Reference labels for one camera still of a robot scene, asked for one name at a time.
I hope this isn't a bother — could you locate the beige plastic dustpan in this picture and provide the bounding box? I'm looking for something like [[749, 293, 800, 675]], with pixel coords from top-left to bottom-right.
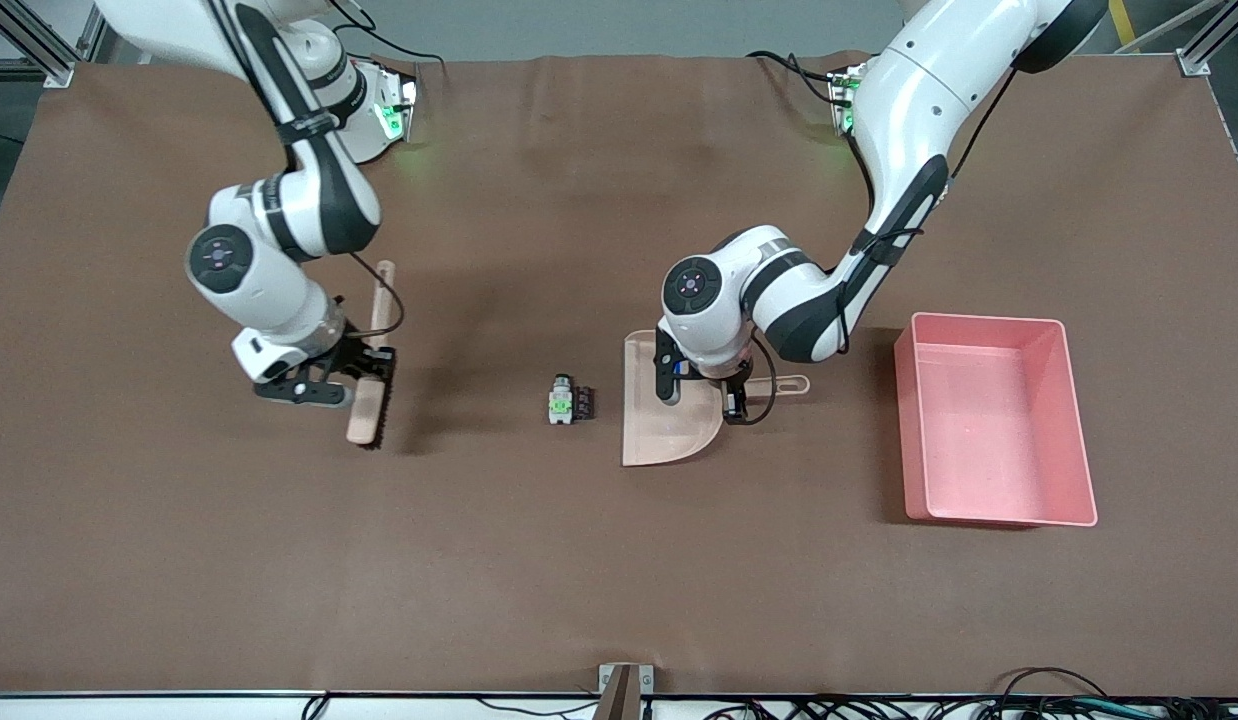
[[621, 330, 811, 468]]

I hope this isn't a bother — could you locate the pink plastic bin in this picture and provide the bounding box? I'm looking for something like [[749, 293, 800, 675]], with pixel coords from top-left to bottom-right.
[[894, 312, 1099, 528]]

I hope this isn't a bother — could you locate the brown table mat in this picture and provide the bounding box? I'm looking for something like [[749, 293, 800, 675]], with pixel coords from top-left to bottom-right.
[[0, 52, 1238, 698]]

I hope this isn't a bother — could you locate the black base cable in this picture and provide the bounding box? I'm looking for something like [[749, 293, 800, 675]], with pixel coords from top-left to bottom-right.
[[747, 50, 850, 106], [331, 20, 448, 79]]

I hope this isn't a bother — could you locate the metal clamp bracket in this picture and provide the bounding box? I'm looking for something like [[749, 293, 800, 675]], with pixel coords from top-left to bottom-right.
[[593, 663, 656, 720]]

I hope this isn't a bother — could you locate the black cable bundle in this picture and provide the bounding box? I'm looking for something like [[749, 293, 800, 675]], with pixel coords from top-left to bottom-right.
[[701, 667, 1238, 720]]

